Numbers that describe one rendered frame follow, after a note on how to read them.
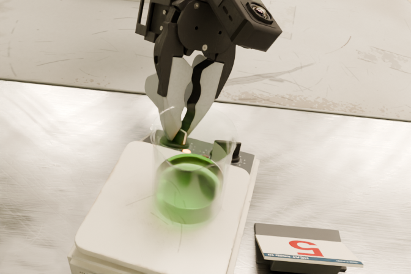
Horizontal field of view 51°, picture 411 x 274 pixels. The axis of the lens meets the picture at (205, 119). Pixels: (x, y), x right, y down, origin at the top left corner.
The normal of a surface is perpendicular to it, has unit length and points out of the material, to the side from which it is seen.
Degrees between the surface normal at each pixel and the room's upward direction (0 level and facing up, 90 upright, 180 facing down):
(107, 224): 0
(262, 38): 99
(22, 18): 0
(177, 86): 71
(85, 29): 0
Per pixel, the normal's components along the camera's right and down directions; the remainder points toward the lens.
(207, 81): 0.59, 0.32
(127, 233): 0.09, -0.72
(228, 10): -0.77, -0.07
